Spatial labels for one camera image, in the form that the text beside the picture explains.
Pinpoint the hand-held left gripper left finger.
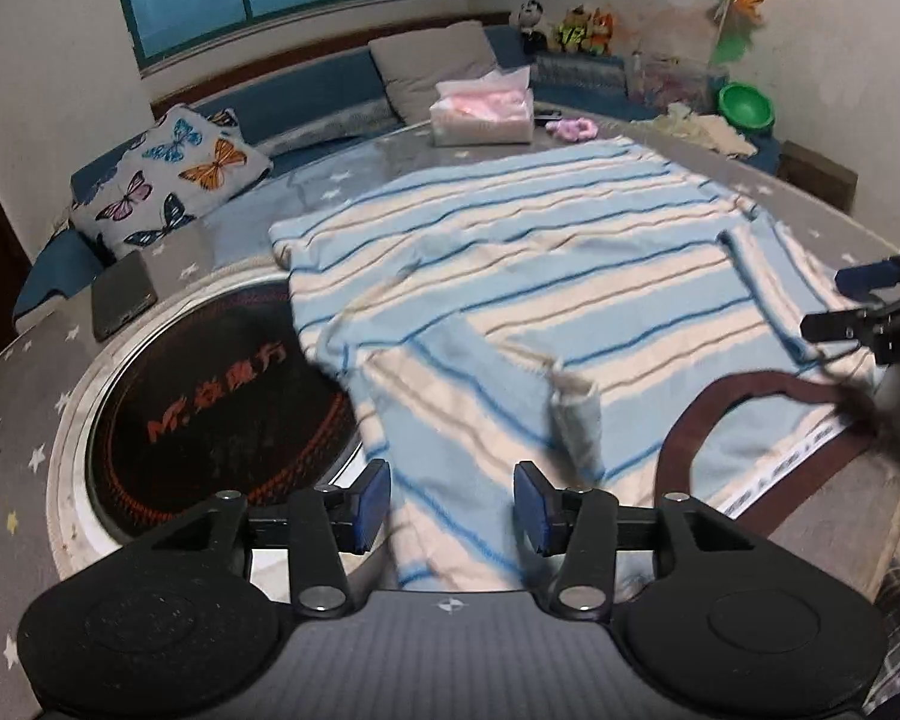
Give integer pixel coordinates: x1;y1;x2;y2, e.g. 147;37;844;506
124;460;392;617

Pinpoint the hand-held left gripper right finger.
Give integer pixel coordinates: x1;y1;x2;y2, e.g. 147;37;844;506
514;461;778;617

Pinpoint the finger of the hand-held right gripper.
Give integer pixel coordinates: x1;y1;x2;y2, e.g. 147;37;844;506
799;298;900;347
835;244;900;301

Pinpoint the blue striped knit shirt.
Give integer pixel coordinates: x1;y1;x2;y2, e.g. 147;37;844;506
268;135;898;592

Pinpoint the dark wooden stool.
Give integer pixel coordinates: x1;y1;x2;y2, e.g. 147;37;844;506
780;141;860;213

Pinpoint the round black induction cooktop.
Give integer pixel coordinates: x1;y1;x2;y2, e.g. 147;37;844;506
45;274;377;583

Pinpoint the green plastic bowl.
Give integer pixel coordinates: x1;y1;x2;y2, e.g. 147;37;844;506
718;82;778;135

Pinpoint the clear plastic storage box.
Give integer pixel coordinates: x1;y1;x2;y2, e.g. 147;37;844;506
630;52;725;108

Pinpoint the colourful pinwheel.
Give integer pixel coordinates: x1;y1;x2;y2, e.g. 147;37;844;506
703;0;770;69

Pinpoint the black smartphone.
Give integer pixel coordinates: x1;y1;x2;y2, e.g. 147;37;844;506
90;250;159;343

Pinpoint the orange fox plush toy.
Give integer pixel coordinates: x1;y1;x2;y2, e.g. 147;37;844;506
589;9;617;56

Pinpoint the butterfly print pillow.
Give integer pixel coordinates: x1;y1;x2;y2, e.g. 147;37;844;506
69;106;274;260

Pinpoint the pink tissue box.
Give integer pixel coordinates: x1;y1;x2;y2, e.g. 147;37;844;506
429;66;535;148

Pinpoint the blue corner sofa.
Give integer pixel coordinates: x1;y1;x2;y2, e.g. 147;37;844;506
11;11;785;325

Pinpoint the panda plush toy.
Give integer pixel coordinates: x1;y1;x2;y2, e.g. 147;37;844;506
517;0;551;54

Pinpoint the grey pillow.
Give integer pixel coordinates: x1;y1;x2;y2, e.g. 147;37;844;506
367;21;500;122

